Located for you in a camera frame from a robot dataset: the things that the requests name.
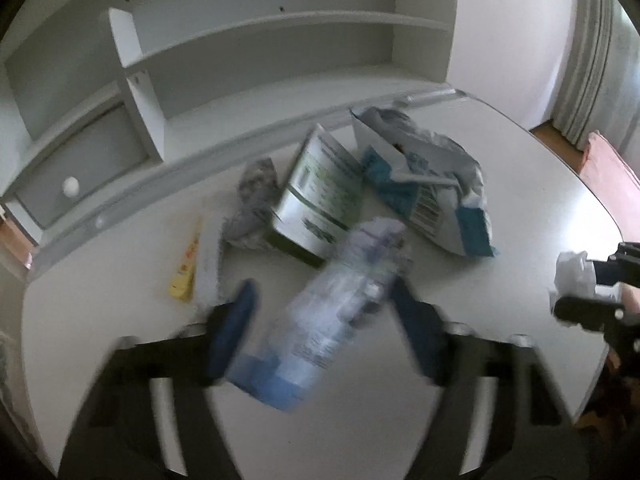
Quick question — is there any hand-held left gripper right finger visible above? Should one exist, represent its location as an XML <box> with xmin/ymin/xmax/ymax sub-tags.
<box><xmin>389</xmin><ymin>277</ymin><xmax>594</xmax><ymax>480</ymax></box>

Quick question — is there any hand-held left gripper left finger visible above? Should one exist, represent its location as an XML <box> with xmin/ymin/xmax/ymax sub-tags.
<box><xmin>59</xmin><ymin>279</ymin><xmax>261</xmax><ymax>480</ymax></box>

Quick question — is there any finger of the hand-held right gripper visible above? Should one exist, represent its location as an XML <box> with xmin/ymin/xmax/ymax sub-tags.
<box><xmin>552</xmin><ymin>295</ymin><xmax>627</xmax><ymax>334</ymax></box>
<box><xmin>592</xmin><ymin>241</ymin><xmax>640</xmax><ymax>288</ymax></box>

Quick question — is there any white paper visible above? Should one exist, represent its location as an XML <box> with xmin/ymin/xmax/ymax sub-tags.
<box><xmin>547</xmin><ymin>250</ymin><xmax>599</xmax><ymax>312</ymax></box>

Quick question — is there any clear plastic bottle blue cap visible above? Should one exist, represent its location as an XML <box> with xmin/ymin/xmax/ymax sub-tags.
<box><xmin>227</xmin><ymin>217</ymin><xmax>417</xmax><ymax>414</ymax></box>

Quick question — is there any white plastic wrapper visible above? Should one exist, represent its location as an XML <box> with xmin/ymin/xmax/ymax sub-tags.
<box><xmin>197</xmin><ymin>230</ymin><xmax>229</xmax><ymax>307</ymax></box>

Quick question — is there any yellow tube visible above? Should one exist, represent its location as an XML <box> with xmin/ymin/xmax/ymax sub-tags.
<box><xmin>167</xmin><ymin>214</ymin><xmax>206</xmax><ymax>304</ymax></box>

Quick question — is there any grey crumpled wrapper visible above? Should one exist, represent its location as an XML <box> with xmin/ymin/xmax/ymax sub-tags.
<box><xmin>222</xmin><ymin>157</ymin><xmax>281</xmax><ymax>252</ymax></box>

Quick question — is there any blue white snack bag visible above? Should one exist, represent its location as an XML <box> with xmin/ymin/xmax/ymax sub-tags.
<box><xmin>349</xmin><ymin>105</ymin><xmax>501</xmax><ymax>260</ymax></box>

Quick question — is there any white green printed carton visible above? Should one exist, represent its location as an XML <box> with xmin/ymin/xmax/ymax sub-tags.
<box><xmin>262</xmin><ymin>123</ymin><xmax>367</xmax><ymax>269</ymax></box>

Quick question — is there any white curtain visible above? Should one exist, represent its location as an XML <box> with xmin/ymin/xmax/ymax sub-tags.
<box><xmin>547</xmin><ymin>0</ymin><xmax>640</xmax><ymax>154</ymax></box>

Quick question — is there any grey drawer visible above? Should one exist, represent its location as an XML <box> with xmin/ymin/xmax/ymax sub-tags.
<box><xmin>14</xmin><ymin>104</ymin><xmax>152</xmax><ymax>229</ymax></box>

